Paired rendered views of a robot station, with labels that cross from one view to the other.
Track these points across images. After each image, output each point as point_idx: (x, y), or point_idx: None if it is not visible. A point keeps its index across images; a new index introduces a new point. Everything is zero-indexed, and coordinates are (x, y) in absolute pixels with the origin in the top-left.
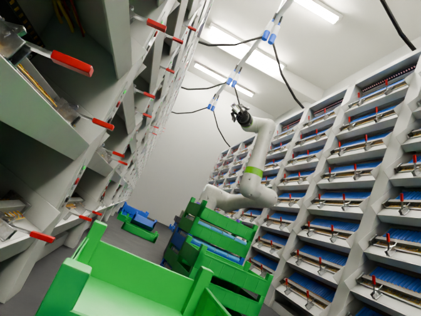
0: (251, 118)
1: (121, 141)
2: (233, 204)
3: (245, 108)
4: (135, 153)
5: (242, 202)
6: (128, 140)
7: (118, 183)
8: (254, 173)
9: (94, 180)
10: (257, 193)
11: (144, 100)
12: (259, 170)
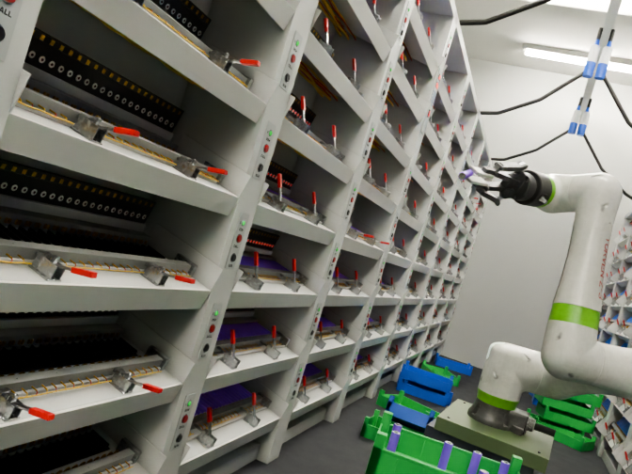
0: (545, 183)
1: (189, 324)
2: (560, 386)
3: (511, 170)
4: (330, 298)
5: (577, 383)
6: (201, 322)
7: (293, 368)
8: (571, 320)
9: (154, 411)
10: (588, 370)
11: (220, 231)
12: (582, 310)
